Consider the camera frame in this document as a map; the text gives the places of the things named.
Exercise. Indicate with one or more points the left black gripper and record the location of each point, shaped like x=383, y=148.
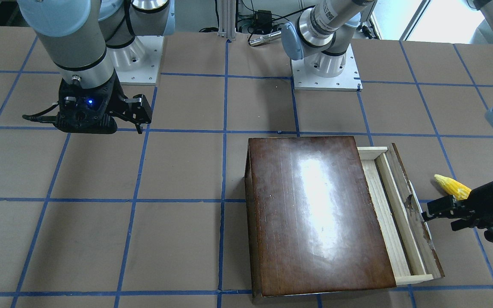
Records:
x=485, y=202

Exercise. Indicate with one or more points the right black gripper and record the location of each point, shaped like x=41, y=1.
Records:
x=117, y=104

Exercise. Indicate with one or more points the yellow corn cob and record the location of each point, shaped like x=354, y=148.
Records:
x=453, y=187

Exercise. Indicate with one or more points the wooden drawer with white handle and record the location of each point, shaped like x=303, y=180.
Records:
x=408, y=240

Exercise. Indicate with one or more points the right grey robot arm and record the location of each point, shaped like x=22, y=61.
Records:
x=90, y=41

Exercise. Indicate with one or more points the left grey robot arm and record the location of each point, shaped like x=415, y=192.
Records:
x=428, y=95

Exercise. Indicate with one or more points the dark brown wooden cabinet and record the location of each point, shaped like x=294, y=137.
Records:
x=312, y=226

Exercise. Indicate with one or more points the black power adapter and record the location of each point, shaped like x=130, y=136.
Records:
x=262, y=18

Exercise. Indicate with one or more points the silver cylindrical tool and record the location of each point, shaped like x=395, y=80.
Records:
x=264, y=39

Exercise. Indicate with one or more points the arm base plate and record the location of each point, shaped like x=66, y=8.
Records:
x=325, y=72
x=139, y=63

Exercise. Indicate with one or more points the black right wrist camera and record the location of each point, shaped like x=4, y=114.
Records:
x=76, y=116

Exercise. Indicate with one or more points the aluminium frame post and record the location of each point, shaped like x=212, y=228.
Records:
x=227, y=19

